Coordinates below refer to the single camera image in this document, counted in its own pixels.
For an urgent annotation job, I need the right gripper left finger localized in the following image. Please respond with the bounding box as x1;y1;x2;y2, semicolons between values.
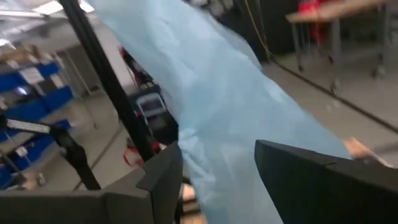
0;141;184;224

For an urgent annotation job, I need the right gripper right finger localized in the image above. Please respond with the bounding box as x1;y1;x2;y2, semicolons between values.
254;139;398;224

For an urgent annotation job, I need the light blue trash bag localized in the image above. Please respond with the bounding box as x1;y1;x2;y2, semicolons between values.
88;0;352;224

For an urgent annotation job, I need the black slanted pole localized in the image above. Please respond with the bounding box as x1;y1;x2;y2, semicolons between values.
58;0;155;162

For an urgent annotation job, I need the blue storage bin rack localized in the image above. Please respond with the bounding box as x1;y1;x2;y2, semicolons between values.
0;60;75;189

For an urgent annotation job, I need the wooden top metal table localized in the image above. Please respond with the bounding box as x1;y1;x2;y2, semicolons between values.
285;0;398;93

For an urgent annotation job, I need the yellow hanging cord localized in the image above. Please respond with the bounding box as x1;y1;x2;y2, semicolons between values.
244;0;272;62

